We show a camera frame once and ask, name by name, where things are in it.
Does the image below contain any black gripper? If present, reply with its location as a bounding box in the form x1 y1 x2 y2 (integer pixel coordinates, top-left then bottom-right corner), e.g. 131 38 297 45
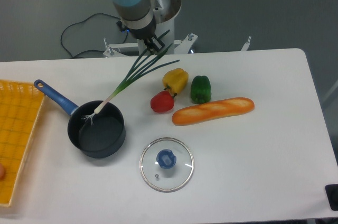
116 17 164 54

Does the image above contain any green onion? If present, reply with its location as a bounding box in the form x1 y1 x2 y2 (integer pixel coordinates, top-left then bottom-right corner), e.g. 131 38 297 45
81 42 179 124

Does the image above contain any yellow bell pepper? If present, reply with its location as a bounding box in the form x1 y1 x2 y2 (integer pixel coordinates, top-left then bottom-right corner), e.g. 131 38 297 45
162 68 189 95

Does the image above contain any red bell pepper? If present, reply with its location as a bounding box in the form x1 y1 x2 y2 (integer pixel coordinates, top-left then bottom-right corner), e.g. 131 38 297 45
150 90 177 113

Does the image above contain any green bell pepper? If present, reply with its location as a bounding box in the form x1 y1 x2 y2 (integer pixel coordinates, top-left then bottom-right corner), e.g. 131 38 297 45
190 76 212 104

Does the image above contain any orange baguette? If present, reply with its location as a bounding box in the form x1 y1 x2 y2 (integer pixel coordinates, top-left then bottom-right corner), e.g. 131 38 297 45
172 97 255 126

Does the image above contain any glass lid with blue knob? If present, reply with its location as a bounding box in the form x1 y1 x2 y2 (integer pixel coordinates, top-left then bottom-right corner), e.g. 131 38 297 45
139 137 195 193

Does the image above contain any yellow mesh tray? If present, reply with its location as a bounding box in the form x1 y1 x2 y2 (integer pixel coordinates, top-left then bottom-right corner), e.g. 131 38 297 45
1 79 44 207

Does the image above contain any black object at table edge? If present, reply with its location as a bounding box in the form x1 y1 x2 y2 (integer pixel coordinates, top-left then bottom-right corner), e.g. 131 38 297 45
325 184 338 211

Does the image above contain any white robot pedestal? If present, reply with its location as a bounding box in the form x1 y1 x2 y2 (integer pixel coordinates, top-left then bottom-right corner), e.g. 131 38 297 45
103 0 198 57

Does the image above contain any black cable on floor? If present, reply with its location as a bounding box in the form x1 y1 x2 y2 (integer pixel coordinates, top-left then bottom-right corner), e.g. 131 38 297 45
60 13 129 59

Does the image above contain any dark pot with blue handle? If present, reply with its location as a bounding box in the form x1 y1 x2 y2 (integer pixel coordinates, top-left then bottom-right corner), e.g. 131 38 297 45
34 79 126 158

